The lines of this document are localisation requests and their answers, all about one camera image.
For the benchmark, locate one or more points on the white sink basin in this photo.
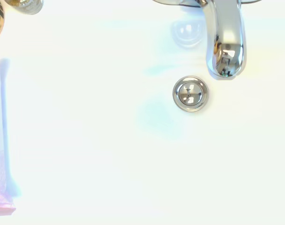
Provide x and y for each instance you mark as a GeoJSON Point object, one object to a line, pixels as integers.
{"type": "Point", "coordinates": [109, 152]}

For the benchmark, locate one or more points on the chrome sink drain stopper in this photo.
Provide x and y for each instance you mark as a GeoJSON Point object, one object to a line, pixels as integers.
{"type": "Point", "coordinates": [191, 93]}

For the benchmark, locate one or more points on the sink overflow hole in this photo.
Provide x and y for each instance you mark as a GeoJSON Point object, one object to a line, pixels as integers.
{"type": "Point", "coordinates": [187, 32]}

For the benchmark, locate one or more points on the chrome faucet spout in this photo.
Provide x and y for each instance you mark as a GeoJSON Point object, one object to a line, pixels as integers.
{"type": "Point", "coordinates": [226, 35]}

